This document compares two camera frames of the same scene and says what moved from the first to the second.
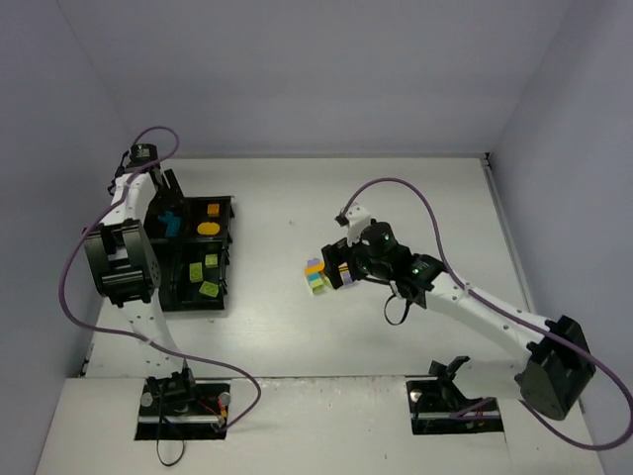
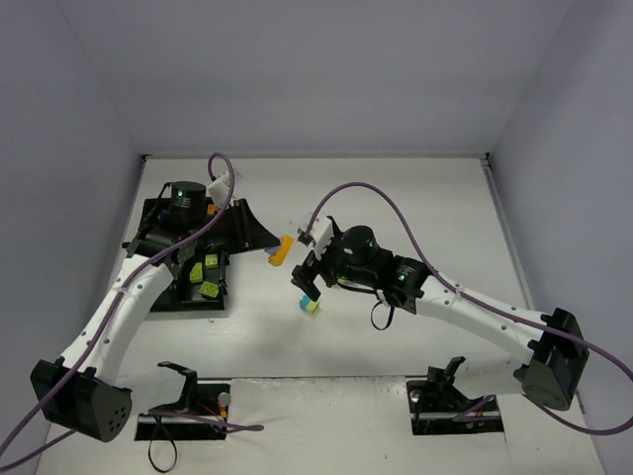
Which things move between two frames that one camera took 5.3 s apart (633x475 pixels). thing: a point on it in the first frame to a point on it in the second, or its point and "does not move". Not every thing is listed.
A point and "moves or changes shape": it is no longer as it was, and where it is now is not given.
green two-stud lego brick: (196, 272) does not move
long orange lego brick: (316, 268) moves or changes shape
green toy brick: (209, 288) does not move
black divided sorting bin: (190, 238) does not move
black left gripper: (165, 193) to (236, 227)
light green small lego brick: (211, 260) does not move
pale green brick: (317, 286) moves or changes shape
